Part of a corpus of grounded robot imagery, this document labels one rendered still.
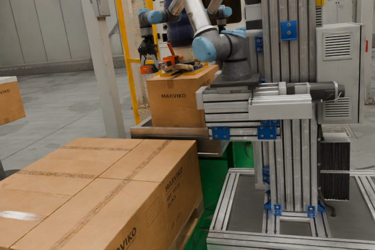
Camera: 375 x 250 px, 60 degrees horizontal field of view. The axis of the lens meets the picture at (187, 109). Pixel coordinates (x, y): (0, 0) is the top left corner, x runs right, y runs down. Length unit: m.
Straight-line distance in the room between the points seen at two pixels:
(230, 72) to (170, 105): 0.92
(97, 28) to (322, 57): 2.25
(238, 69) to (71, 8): 11.81
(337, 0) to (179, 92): 8.79
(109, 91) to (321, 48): 2.26
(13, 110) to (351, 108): 2.83
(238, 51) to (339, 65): 0.48
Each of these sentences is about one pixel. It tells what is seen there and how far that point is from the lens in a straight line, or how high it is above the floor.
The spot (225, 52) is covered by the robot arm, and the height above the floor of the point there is 1.18.
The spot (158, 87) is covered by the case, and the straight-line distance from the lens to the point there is 2.38.
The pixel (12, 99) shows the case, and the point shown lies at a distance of 3.44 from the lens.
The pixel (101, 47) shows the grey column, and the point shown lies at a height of 1.18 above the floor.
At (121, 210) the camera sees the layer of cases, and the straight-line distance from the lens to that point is 1.56.
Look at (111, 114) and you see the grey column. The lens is 3.43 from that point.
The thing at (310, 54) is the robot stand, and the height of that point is 1.11.
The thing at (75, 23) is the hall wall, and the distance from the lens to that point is 13.08.
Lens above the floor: 1.33
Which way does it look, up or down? 15 degrees down
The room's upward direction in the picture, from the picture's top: 7 degrees counter-clockwise
